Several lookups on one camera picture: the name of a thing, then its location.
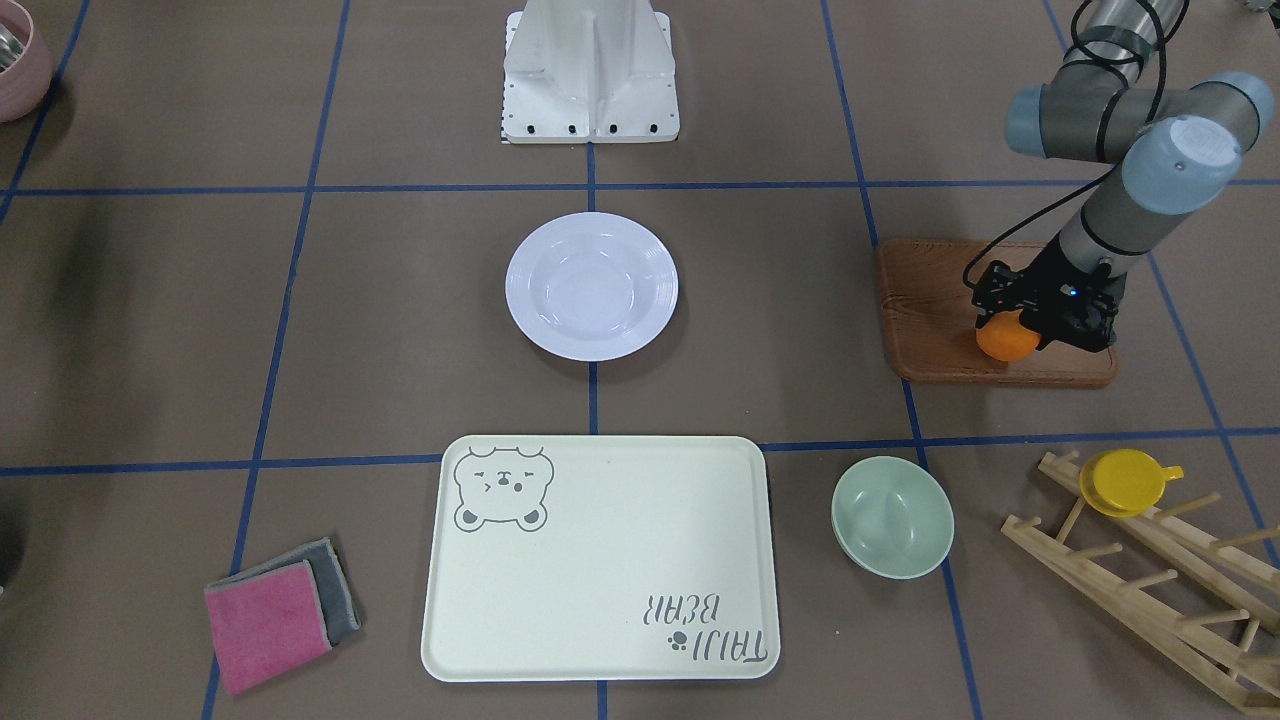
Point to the grey cloth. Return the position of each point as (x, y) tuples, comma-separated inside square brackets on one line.
[(335, 598)]

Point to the metal scoop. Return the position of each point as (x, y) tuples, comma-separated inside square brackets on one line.
[(12, 48)]

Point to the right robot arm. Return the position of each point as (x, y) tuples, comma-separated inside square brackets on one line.
[(1168, 151)]

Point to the yellow mug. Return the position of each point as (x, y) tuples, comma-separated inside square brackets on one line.
[(1125, 482)]

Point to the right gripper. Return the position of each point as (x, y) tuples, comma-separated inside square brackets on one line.
[(1040, 277)]

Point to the wooden cutting board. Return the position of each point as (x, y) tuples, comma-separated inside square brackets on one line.
[(929, 325)]

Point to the orange fruit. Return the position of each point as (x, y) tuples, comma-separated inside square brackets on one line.
[(1006, 339)]

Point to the wooden drying rack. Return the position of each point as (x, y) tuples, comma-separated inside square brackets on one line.
[(1205, 601)]

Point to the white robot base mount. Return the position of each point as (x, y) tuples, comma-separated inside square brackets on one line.
[(589, 72)]

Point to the cream bear tray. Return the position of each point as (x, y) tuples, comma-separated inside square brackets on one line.
[(601, 558)]

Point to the white round plate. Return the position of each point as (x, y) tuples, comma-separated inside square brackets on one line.
[(591, 286)]

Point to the pink bowl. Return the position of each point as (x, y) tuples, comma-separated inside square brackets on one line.
[(25, 86)]

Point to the green bowl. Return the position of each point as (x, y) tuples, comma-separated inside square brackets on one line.
[(892, 518)]

